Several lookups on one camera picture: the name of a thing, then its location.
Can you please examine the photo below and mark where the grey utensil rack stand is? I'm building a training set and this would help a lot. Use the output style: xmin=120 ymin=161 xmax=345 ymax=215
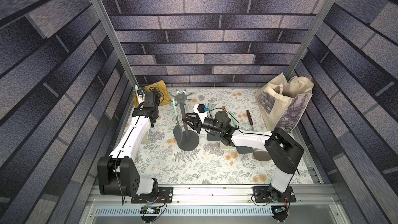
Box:
xmin=172 ymin=91 xmax=200 ymax=151

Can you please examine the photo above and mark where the green handle dark utensil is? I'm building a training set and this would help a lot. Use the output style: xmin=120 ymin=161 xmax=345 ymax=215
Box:
xmin=173 ymin=117 xmax=182 ymax=146

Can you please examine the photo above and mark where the green handle grey turner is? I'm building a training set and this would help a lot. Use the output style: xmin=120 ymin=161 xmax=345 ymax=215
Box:
xmin=236 ymin=146 xmax=254 ymax=154

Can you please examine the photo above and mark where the green handle grey spoon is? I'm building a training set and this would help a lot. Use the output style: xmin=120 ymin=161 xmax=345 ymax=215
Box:
xmin=246 ymin=109 xmax=273 ymax=162

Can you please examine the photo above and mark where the green handle cream utensil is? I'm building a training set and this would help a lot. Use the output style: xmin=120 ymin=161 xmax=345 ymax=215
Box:
xmin=172 ymin=99 xmax=178 ymax=117

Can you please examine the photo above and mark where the wooden handle white spatula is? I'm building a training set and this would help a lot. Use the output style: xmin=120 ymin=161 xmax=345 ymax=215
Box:
xmin=219 ymin=142 xmax=234 ymax=150

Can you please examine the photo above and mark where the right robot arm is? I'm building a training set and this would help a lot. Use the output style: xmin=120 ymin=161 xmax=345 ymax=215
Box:
xmin=182 ymin=113 xmax=304 ymax=203

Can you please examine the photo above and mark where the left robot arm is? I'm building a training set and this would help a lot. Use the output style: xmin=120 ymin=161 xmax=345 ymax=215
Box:
xmin=97 ymin=89 xmax=163 ymax=202

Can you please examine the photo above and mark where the yellow chips bag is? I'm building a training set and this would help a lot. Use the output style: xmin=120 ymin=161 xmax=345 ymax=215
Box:
xmin=133 ymin=80 xmax=172 ymax=107

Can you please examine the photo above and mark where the canvas tote bag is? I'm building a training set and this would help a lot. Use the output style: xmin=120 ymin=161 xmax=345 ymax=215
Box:
xmin=255 ymin=73 xmax=314 ymax=133

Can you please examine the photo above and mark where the left circuit board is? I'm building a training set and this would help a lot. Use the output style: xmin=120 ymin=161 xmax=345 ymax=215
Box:
xmin=140 ymin=205 xmax=161 ymax=215

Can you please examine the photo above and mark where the circuit board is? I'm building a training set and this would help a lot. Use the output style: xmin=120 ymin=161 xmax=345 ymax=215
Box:
xmin=140 ymin=205 xmax=161 ymax=215
xmin=271 ymin=206 xmax=289 ymax=223

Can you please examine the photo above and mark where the right circuit board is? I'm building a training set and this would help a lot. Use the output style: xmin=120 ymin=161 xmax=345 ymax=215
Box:
xmin=271 ymin=206 xmax=289 ymax=223

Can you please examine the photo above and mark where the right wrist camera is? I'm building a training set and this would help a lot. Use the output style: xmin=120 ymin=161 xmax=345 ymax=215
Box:
xmin=193 ymin=104 xmax=209 ymax=123

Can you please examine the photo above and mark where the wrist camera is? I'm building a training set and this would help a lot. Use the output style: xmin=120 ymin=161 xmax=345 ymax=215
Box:
xmin=136 ymin=88 xmax=146 ymax=97
xmin=193 ymin=104 xmax=209 ymax=123

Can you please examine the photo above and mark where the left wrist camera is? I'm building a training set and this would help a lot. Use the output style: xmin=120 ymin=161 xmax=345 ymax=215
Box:
xmin=136 ymin=88 xmax=146 ymax=97

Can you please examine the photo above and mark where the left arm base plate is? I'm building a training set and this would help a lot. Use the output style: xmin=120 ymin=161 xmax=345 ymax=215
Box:
xmin=131 ymin=187 xmax=174 ymax=204

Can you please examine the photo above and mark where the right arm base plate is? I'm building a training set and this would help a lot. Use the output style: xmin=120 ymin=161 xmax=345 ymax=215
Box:
xmin=252 ymin=186 xmax=296 ymax=203

